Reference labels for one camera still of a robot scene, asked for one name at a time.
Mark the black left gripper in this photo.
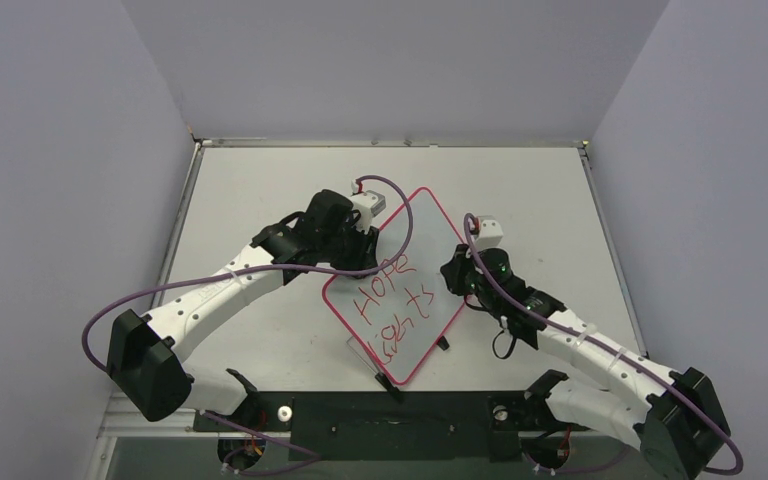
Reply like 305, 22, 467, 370
320, 218, 378, 280

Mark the pink framed whiteboard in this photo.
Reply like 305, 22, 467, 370
322, 187, 465, 386

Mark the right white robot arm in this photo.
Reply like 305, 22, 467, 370
440, 244, 733, 479

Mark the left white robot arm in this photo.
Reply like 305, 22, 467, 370
106, 190, 386, 430

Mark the upper black board clip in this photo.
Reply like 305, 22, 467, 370
436, 336, 450, 351

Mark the black board clip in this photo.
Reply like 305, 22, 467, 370
436, 336, 450, 351
374, 373, 404, 403

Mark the lower black board clip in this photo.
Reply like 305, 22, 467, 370
374, 373, 404, 403

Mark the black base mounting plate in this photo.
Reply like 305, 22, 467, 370
230, 391, 570, 462

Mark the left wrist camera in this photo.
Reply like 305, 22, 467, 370
349, 191, 386, 234

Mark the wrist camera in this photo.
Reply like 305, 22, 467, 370
349, 191, 386, 234
470, 216, 504, 252

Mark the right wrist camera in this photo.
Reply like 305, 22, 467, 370
470, 216, 504, 252

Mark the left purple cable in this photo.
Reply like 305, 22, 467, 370
81, 174, 414, 477

